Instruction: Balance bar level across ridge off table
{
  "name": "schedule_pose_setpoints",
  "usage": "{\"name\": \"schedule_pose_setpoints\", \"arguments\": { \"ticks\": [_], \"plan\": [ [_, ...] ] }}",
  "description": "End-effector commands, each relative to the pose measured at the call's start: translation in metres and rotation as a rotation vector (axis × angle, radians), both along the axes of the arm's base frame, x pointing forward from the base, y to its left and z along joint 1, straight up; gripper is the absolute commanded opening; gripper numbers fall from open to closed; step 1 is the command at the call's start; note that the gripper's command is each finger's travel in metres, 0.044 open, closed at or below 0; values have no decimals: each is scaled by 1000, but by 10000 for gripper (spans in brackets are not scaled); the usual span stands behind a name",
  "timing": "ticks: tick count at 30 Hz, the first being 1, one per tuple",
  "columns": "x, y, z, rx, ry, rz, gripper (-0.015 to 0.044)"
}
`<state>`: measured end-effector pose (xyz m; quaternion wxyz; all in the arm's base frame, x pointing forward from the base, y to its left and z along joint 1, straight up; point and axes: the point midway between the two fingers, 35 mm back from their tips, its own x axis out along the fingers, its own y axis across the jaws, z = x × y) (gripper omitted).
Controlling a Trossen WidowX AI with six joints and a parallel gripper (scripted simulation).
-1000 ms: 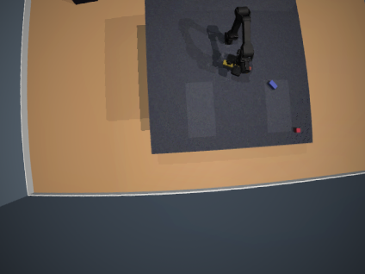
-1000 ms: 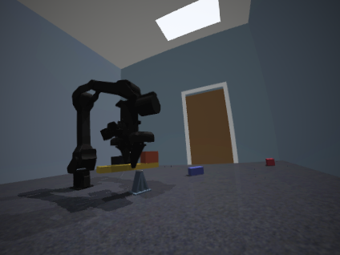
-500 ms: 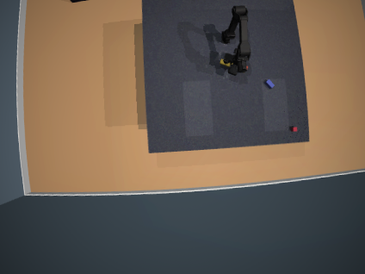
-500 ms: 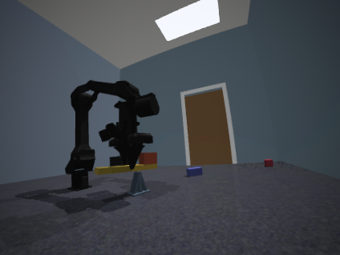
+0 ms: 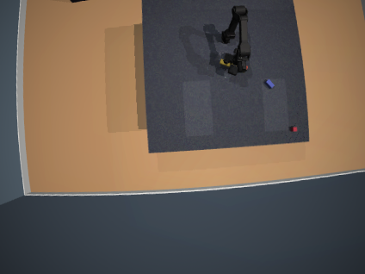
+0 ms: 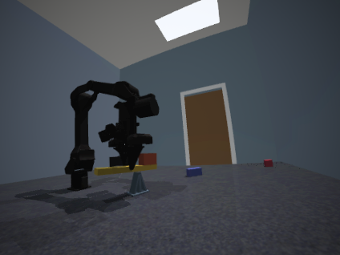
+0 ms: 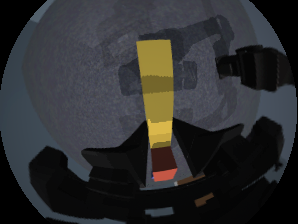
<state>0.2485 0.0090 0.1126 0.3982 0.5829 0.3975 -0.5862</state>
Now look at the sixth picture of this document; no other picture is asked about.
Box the yellow bar with red block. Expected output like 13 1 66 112
94 153 156 176

